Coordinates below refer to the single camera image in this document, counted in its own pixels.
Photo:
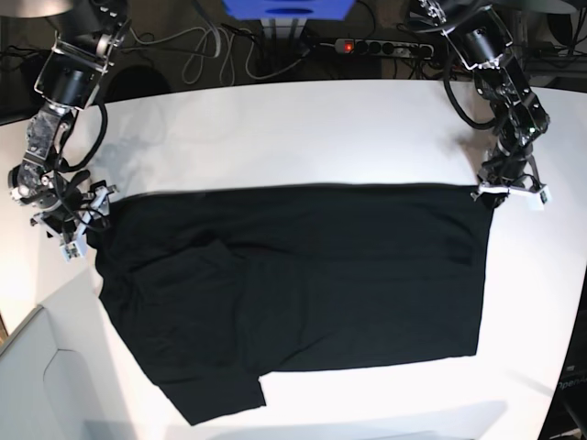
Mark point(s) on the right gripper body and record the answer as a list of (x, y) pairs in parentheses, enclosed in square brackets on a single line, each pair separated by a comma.
[(66, 212)]

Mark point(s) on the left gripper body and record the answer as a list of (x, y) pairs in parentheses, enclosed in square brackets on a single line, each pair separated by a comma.
[(508, 171)]

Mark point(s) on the black T-shirt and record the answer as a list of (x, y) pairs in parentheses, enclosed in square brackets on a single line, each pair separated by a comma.
[(211, 291)]

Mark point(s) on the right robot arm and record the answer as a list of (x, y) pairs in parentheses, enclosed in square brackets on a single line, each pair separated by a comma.
[(87, 35)]

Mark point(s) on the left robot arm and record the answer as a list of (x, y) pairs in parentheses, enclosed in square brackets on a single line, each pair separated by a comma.
[(481, 43)]

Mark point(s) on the grey panel at table corner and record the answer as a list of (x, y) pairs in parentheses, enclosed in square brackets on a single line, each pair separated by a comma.
[(47, 392)]

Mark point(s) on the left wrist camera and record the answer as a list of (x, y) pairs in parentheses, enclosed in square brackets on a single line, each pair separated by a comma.
[(538, 198)]

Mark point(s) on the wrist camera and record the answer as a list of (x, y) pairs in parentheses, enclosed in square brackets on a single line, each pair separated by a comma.
[(538, 198), (73, 249)]

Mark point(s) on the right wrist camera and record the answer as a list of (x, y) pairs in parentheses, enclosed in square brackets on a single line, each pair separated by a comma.
[(73, 249)]

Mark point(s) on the power strip with red switch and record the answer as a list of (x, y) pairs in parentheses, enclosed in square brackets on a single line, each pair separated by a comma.
[(384, 48)]

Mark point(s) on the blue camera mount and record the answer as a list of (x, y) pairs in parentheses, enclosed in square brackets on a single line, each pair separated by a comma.
[(313, 9)]

